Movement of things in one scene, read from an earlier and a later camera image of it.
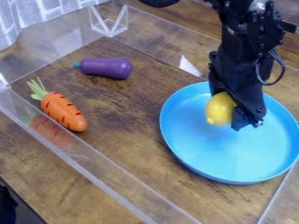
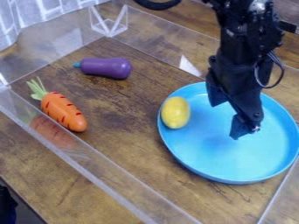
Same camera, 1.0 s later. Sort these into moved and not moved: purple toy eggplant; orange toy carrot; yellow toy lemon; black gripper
Moved: yellow toy lemon
Not moved: black gripper; purple toy eggplant; orange toy carrot
